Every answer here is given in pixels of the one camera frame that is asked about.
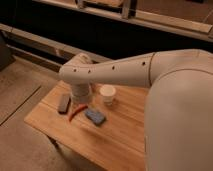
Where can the red chili pepper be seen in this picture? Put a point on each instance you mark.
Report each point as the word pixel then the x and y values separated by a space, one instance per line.
pixel 77 110

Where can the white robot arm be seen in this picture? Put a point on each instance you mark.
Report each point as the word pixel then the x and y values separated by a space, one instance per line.
pixel 178 115

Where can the wooden table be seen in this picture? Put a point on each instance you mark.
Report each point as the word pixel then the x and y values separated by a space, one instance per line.
pixel 116 145

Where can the white paper cup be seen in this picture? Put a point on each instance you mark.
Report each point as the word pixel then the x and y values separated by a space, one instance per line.
pixel 107 93

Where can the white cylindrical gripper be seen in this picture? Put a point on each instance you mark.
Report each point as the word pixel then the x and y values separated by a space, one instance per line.
pixel 81 93

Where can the dark cabinet at left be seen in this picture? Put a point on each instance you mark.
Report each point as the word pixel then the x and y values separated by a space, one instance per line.
pixel 6 57

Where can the blue sponge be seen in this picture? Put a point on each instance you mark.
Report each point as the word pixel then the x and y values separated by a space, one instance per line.
pixel 96 117

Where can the dark grey rectangular block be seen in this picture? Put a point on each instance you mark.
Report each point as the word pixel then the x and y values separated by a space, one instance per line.
pixel 64 103

